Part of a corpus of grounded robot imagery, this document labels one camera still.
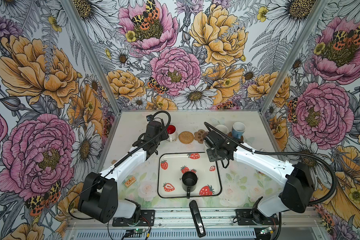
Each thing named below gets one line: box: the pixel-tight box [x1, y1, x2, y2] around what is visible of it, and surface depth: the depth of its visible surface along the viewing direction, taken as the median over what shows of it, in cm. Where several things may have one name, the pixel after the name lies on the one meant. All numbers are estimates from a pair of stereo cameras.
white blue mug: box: [231, 121, 246, 140], surface depth 100 cm
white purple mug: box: [215, 124, 229, 135], surface depth 101 cm
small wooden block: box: [121, 175, 137, 188], surface depth 87 cm
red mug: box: [166, 124, 178, 143], surface depth 101 cm
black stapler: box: [189, 200, 206, 238], surface depth 71 cm
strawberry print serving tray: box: [157, 152, 222, 198], surface depth 90 cm
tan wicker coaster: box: [178, 131, 194, 145], surface depth 107 cm
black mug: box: [181, 171, 199, 199], surface depth 80 cm
